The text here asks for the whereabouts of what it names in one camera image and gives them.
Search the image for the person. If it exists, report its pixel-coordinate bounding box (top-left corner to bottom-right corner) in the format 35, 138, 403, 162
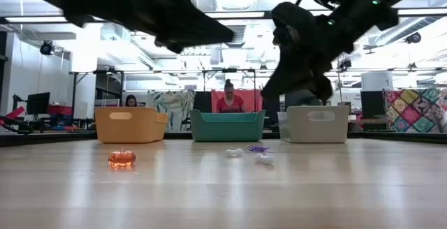
124, 94, 139, 108
215, 78, 247, 114

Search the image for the white green patterned fabric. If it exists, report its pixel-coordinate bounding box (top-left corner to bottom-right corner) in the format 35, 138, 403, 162
146, 90, 196, 133

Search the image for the white plastic bin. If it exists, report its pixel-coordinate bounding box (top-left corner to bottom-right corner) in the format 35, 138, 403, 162
277, 105, 350, 144

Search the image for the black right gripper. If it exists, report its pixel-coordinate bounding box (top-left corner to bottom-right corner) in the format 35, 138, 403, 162
261, 2, 350, 106

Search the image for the pink fabric panel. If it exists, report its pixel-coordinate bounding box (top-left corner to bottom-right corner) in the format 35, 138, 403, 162
211, 89, 264, 113

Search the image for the orange plastic pumpkin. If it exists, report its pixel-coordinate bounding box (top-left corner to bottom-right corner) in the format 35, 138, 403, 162
108, 147, 137, 169

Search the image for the yellow plastic bin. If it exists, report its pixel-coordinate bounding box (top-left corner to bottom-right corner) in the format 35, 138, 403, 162
94, 106, 168, 144

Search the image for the white round pillar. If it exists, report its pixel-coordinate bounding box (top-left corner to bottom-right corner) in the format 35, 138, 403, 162
361, 71, 394, 91

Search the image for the red flat strip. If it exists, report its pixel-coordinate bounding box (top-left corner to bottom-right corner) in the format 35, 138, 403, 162
0, 105, 27, 121

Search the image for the teal plastic bin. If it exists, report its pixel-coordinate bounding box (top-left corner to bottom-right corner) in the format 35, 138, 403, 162
190, 109, 266, 142

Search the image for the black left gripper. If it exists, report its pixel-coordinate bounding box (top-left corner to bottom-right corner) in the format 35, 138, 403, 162
83, 0, 235, 54

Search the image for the colourful patchwork quilt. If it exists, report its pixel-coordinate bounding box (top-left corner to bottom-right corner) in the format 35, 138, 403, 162
383, 88, 447, 134

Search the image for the black curved hose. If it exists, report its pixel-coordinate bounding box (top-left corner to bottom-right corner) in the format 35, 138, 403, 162
0, 115, 35, 135

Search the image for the red storage box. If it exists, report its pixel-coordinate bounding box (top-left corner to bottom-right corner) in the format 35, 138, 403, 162
47, 104, 73, 116

